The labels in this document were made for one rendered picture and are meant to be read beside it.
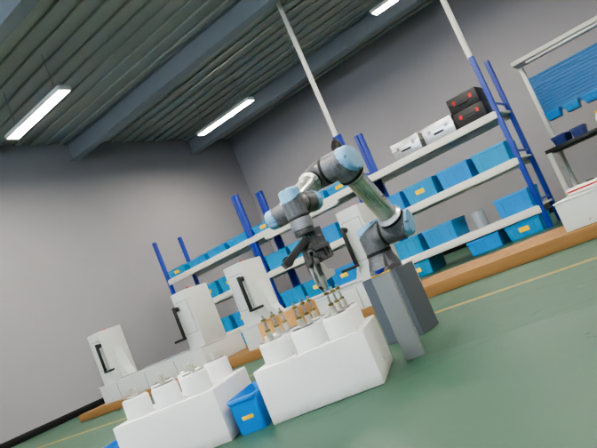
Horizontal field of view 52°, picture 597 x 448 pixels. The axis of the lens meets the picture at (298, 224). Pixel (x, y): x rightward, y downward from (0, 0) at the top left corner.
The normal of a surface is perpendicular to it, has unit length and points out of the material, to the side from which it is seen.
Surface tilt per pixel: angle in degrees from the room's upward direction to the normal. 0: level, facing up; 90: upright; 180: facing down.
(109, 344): 90
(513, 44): 90
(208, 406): 90
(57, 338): 90
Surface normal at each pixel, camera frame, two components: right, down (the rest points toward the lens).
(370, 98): -0.54, 0.14
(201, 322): 0.74, -0.37
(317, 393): -0.22, -0.02
